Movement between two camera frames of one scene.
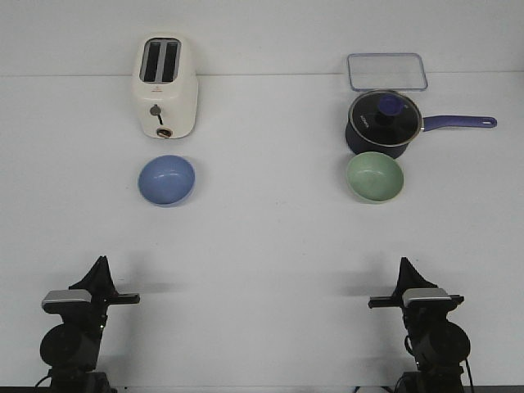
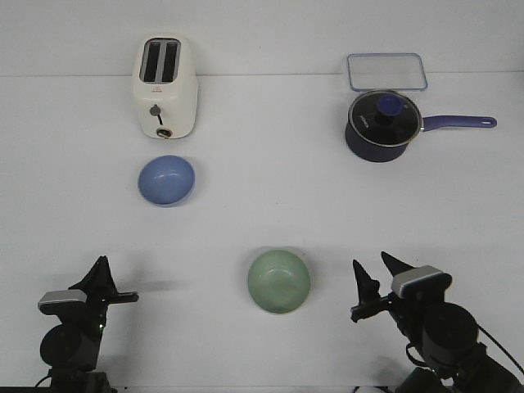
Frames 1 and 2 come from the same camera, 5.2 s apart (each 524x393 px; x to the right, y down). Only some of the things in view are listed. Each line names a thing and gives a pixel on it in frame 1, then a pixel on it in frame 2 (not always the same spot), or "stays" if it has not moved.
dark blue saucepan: x=390 y=126 stays
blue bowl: x=166 y=180 stays
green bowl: x=374 y=177 → x=278 y=282
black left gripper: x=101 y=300 stays
